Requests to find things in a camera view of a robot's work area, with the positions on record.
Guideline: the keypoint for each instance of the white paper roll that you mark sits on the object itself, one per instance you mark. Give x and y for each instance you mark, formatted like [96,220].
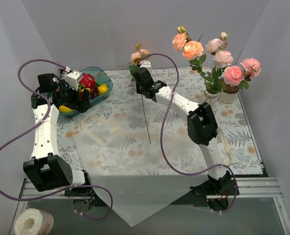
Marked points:
[34,222]

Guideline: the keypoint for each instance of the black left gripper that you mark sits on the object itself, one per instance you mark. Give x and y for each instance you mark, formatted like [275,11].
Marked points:
[80,98]

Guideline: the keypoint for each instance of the peach rose stem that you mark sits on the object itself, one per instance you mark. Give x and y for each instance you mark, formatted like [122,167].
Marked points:
[192,51]

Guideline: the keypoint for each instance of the yellow lemon back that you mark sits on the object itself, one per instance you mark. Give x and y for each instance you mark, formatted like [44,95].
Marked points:
[103,88]

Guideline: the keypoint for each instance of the white cup brown lid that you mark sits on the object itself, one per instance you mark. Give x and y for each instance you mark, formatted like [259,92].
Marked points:
[229,94]

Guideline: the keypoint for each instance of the pink artificial flower bouquet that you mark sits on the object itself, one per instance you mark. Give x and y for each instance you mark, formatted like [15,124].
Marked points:
[135,58]

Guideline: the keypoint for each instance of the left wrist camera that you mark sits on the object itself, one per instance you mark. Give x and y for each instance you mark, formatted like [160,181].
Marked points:
[73,78]

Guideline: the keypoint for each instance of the dark purple grapes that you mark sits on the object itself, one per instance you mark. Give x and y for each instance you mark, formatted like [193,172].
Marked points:
[93,92]

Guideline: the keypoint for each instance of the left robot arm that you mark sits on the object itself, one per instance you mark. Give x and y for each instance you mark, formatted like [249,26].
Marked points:
[46,169]

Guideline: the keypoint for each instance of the yellow lemon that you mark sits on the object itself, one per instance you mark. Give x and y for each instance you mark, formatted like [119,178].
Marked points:
[64,109]
[103,88]

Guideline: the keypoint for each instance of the white paper bouquet wrap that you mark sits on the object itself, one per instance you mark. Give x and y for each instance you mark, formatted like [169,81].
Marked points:
[138,178]

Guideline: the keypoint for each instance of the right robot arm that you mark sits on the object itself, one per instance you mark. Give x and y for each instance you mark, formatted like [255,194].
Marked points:
[202,128]

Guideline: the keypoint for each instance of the yellow lemon front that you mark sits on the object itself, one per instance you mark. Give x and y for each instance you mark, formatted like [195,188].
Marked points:
[64,109]

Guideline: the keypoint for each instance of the pink rose stem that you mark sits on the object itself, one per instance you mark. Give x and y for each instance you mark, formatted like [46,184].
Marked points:
[221,59]
[237,78]

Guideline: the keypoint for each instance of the aluminium frame rail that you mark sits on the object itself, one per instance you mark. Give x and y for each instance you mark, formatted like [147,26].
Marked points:
[257,187]

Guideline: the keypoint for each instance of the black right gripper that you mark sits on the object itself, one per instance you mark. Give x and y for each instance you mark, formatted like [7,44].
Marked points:
[140,73]

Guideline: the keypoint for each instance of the teal plastic fruit tray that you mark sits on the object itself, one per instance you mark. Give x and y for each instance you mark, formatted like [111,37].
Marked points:
[100,78]

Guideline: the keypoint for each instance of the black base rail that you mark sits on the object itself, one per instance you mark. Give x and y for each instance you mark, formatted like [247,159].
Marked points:
[210,194]

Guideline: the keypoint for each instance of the floral patterned table mat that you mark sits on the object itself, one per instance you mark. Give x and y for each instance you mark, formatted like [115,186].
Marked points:
[235,141]

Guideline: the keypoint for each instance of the red dragon fruit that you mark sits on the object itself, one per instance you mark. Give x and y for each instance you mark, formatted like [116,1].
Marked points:
[88,81]

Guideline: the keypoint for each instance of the white ribbed ceramic vase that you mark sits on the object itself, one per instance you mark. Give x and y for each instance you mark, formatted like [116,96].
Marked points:
[209,98]

